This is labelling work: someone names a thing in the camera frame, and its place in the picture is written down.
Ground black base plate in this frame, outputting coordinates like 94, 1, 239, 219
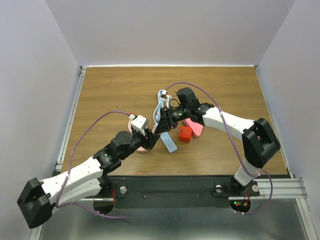
82, 174, 261, 210

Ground purple cable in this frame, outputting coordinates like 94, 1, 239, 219
55, 111, 133, 220
166, 82, 274, 216

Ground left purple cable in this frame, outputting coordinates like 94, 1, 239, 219
55, 111, 133, 220

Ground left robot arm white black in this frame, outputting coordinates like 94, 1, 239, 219
17, 129, 160, 229

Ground aluminium rail frame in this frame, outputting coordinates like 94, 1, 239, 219
30, 66, 308, 240

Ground pink triangular power strip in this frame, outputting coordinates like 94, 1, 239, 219
183, 118, 203, 138

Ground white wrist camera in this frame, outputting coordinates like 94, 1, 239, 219
128, 114, 149, 135
158, 89, 172, 102

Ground pink round power strip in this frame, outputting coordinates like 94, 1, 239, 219
127, 119, 148, 154

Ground red cube socket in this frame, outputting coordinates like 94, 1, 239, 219
178, 126, 193, 143

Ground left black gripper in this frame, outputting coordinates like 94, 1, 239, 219
119, 128, 160, 161

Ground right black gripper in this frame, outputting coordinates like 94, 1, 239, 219
154, 106, 190, 134

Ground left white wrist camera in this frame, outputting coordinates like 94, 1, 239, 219
128, 114, 149, 135

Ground blue power strip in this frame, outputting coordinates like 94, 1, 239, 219
160, 132, 178, 153

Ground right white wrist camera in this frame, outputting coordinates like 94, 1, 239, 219
158, 89, 172, 102

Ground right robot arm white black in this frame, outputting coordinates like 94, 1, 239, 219
155, 87, 281, 195

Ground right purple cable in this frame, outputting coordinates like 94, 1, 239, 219
166, 82, 274, 216

